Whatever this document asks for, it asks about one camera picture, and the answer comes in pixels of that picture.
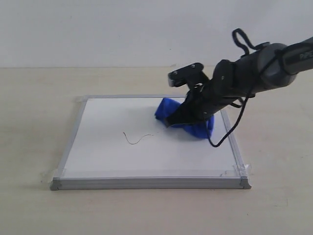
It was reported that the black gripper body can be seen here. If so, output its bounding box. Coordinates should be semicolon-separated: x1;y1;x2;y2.
184;80;243;120

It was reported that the blue cloth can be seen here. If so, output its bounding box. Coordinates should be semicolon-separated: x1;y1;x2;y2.
155;97;215;139

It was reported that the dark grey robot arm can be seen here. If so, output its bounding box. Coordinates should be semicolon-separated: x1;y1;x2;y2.
164;38;313;126

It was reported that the clear tape front right corner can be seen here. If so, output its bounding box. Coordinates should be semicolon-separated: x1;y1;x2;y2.
233;164;252;177

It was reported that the clear tape corner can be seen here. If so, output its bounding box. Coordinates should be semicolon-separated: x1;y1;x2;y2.
233;164;252;177
39;168;66;184

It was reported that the clear tape front left corner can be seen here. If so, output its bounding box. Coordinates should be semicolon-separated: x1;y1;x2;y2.
39;168;66;184

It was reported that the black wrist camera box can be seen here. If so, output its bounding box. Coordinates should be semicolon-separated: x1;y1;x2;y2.
168;62;209;90

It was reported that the white whiteboard with grey frame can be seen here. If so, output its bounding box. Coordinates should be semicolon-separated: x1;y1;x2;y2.
50;94;251;190

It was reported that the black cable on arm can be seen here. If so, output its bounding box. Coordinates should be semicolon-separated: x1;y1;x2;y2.
206;28;289;148

